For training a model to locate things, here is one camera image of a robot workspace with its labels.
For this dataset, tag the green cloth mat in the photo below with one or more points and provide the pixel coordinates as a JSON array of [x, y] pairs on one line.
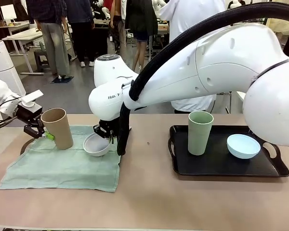
[[62, 168]]

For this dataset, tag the person in plaid shirt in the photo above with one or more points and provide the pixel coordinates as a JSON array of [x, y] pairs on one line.
[[55, 41]]

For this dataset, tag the white background desk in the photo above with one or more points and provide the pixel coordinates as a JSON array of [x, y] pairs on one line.
[[24, 36]]

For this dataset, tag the blue floor mat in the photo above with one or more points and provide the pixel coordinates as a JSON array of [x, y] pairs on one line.
[[61, 79]]

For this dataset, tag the tan tall cup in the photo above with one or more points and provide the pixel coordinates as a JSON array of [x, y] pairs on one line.
[[60, 132]]

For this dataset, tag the person in tan trousers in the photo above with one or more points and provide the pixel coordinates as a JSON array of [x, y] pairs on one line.
[[115, 29]]

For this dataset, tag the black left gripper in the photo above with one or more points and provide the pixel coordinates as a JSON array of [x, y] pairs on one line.
[[29, 114]]

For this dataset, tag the person in dark clothes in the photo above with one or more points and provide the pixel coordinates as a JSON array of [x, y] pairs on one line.
[[83, 31]]

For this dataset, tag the white computer monitor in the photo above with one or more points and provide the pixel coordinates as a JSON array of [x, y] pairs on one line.
[[8, 12]]

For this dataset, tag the white air purifier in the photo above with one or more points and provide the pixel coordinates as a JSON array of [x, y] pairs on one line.
[[1, 62]]

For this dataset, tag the person in white jacket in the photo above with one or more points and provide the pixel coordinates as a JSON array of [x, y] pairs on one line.
[[190, 14]]

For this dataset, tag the light blue bowl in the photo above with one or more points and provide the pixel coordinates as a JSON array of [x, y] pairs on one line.
[[243, 149]]

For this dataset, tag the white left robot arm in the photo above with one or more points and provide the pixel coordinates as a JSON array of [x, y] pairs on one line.
[[0, 93]]

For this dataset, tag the dark green stool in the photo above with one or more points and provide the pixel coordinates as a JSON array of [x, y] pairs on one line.
[[41, 56]]

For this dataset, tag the black plastic tray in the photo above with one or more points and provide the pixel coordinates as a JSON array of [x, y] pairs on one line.
[[214, 166]]

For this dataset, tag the white bowl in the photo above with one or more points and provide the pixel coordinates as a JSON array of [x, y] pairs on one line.
[[96, 150]]

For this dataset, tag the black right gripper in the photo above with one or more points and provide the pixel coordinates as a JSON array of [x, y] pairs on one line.
[[107, 125]]

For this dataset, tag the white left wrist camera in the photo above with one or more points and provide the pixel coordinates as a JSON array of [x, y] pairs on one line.
[[31, 97]]

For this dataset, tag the person in yellow top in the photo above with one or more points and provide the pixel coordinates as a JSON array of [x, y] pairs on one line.
[[279, 25]]

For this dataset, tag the green tall cup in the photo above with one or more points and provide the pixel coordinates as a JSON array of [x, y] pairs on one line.
[[200, 137]]

